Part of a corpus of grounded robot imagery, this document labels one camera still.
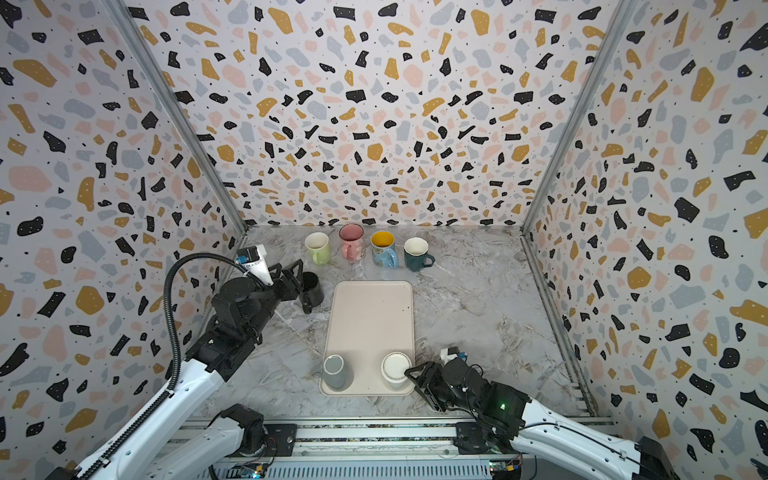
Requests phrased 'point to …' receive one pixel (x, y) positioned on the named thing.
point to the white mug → (393, 367)
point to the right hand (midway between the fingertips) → (402, 377)
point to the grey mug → (334, 371)
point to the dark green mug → (416, 257)
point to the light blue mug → (383, 253)
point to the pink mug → (351, 238)
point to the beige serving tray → (367, 320)
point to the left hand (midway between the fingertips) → (291, 259)
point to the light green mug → (318, 243)
